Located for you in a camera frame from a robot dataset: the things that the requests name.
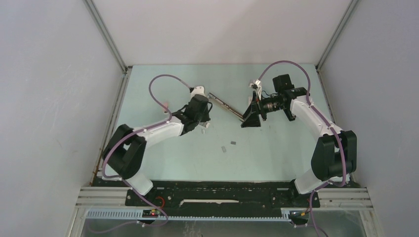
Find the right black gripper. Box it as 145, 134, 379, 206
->
242, 91, 286, 128

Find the beige black long stapler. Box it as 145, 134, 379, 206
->
207, 93, 244, 122

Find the pink stapler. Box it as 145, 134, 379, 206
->
163, 102, 169, 114

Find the staple box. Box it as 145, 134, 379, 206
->
200, 122, 210, 128

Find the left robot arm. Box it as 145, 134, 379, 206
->
102, 94, 212, 206

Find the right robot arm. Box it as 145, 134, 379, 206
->
241, 74, 357, 206

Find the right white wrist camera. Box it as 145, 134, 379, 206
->
249, 79, 262, 99

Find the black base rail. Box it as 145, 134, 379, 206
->
91, 178, 331, 218

